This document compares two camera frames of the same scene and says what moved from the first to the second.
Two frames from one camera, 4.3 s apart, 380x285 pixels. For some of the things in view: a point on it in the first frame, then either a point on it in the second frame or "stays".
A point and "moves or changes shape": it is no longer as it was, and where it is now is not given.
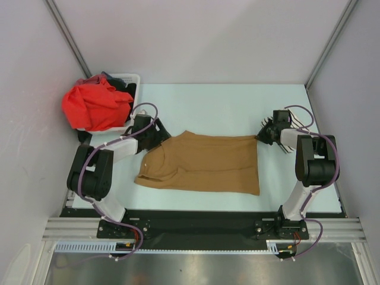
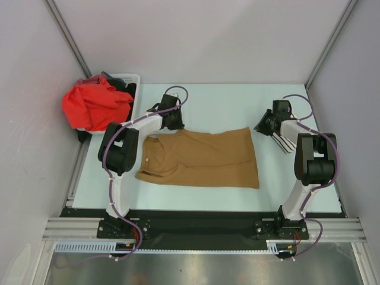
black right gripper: (262, 136) -> (260, 126)
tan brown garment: (205, 162) moves or changes shape
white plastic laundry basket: (126, 79) stays
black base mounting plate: (272, 226) stays
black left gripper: (161, 135) -> (179, 125)
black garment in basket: (120, 86) stays
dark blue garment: (109, 77) stays
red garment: (92, 103) stays
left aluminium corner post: (68, 35) stays
